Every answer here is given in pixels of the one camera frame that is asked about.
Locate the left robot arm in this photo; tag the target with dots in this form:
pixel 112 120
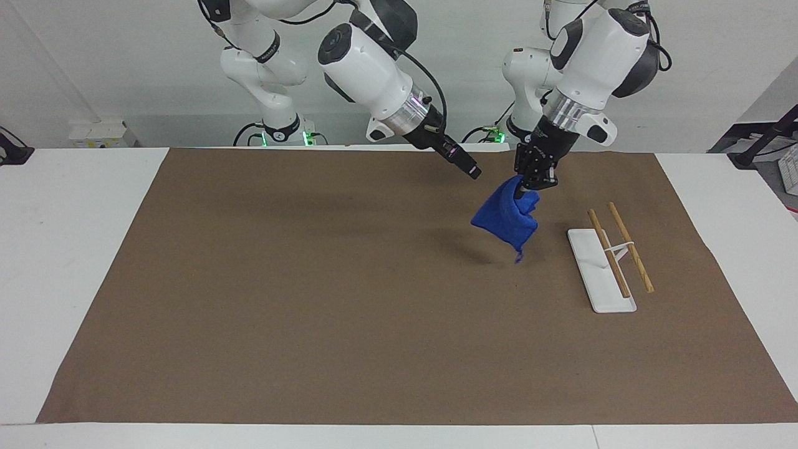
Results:
pixel 598 56

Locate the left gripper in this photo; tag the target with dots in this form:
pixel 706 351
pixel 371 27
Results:
pixel 552 142

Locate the white keyboard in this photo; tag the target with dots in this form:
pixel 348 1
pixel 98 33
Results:
pixel 790 169

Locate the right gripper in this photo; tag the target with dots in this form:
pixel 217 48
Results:
pixel 430 132

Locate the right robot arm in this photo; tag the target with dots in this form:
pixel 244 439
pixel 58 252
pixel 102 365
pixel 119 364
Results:
pixel 368 72

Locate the white socket box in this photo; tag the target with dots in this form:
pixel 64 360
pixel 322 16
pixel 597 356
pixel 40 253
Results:
pixel 100 134

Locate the blue towel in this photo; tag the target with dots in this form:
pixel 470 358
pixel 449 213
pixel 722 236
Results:
pixel 506 219

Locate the white rack with wooden bars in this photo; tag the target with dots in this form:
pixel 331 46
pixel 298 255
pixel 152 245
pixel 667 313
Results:
pixel 601 274

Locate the black stand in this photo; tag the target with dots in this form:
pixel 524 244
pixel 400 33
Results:
pixel 14 153
pixel 770 137

